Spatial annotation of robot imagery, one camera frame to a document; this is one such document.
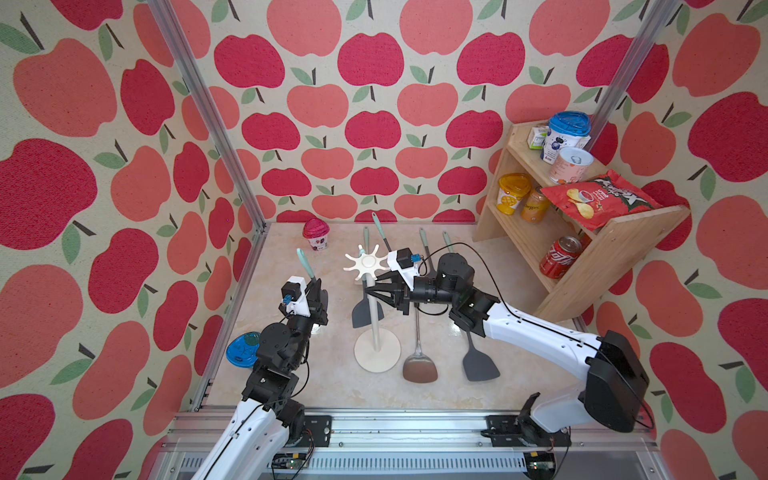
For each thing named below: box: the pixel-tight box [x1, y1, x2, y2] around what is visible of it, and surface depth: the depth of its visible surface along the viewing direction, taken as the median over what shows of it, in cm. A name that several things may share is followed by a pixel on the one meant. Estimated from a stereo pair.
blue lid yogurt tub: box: [540, 111, 592, 165], surface depth 72 cm
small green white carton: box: [527, 126, 549, 150], surface depth 81 cm
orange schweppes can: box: [521, 191, 551, 224], surface depth 92 cm
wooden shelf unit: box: [472, 122, 692, 322], surface depth 80 cm
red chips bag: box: [540, 170, 663, 233], surface depth 64 cm
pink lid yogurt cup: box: [302, 218, 331, 251], surface depth 110 cm
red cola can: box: [539, 236, 583, 279], surface depth 74 cm
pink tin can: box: [549, 146, 595, 185], surface depth 70 cm
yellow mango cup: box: [496, 173, 532, 216], surface depth 92 cm
